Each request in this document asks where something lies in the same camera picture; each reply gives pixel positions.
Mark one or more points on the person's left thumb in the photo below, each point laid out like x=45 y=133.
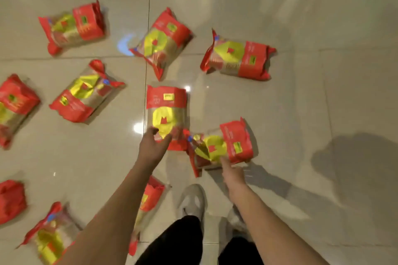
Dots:
x=166 y=141

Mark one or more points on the person's right forearm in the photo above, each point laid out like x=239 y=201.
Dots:
x=267 y=227

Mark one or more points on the grey shoe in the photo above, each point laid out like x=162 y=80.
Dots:
x=193 y=202
x=233 y=221

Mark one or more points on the person's right fingers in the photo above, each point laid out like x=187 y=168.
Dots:
x=225 y=162

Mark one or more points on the red yellow bread packet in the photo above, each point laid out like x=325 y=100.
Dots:
x=166 y=109
x=227 y=145

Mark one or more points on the grey right shoe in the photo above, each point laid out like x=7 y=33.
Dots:
x=233 y=221

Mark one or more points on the person's left forearm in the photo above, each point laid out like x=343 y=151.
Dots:
x=115 y=218

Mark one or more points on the person's left hand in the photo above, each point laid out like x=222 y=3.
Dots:
x=150 y=150

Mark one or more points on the black trousers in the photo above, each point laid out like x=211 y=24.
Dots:
x=174 y=243

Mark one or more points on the grey left shoe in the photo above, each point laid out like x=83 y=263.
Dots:
x=193 y=202

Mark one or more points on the scattered group of red packets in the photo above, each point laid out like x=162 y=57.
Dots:
x=87 y=25

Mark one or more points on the person's right hand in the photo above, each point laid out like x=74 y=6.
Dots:
x=233 y=177

